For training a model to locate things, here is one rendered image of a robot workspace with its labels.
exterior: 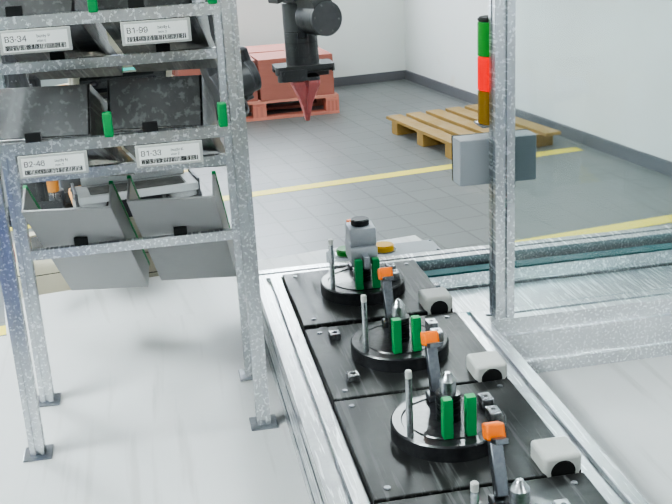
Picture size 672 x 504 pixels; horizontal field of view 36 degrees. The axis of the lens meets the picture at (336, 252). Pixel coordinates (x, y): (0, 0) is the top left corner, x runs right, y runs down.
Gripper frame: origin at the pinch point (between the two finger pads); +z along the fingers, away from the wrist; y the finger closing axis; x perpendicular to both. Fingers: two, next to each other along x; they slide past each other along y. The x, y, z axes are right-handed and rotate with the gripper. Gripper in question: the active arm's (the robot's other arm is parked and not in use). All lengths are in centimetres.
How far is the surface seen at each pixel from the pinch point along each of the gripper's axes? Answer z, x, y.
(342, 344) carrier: 26.8, -40.0, -2.9
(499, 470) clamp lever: 22, -88, 5
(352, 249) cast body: 18.3, -22.4, 2.6
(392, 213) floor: 119, 333, 87
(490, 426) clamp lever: 18, -87, 4
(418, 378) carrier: 27, -54, 5
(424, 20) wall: 58, 694, 203
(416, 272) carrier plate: 26.7, -13.9, 15.0
